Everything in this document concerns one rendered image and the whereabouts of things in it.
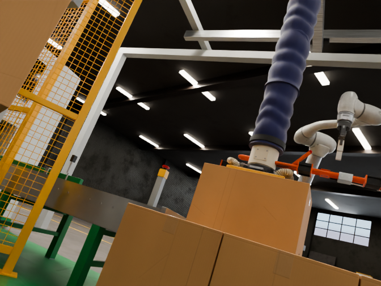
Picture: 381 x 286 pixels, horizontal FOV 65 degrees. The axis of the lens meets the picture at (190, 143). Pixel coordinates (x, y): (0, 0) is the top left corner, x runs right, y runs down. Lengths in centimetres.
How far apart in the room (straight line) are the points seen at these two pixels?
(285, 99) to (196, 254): 126
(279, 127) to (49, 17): 143
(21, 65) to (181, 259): 74
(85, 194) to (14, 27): 128
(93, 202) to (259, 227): 96
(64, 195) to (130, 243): 96
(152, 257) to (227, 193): 72
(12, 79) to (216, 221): 123
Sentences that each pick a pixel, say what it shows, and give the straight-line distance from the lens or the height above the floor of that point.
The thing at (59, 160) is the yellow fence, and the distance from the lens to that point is 205.
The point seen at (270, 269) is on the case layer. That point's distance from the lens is 100.
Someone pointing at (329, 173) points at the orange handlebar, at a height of 107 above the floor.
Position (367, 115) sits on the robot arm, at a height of 150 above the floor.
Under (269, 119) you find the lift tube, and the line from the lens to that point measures 194.
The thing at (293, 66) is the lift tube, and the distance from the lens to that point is 214.
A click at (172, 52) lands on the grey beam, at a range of 502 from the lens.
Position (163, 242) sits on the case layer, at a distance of 111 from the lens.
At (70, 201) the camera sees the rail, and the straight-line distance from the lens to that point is 201.
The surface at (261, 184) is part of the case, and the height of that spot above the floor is 88.
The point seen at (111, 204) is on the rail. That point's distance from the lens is 182.
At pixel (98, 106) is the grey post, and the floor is 204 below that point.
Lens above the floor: 47
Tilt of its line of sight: 18 degrees up
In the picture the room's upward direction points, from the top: 19 degrees clockwise
